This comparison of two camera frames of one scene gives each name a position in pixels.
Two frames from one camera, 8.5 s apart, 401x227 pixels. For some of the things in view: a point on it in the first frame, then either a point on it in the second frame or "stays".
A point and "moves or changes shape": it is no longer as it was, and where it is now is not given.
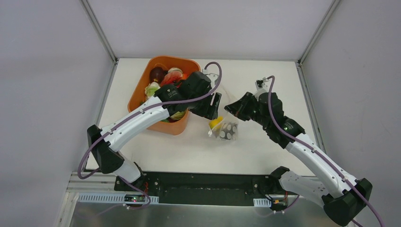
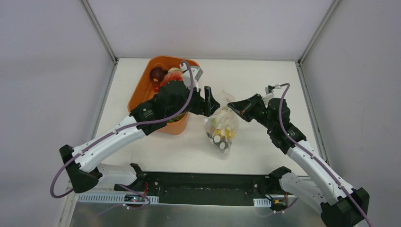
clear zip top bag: x=225 y=126 moves or changes shape
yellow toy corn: x=213 y=122 to x=228 y=133
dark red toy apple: x=157 y=74 stays
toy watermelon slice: x=173 y=76 stays
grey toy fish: x=228 y=130 to x=220 y=140
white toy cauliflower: x=150 y=90 to x=224 y=120
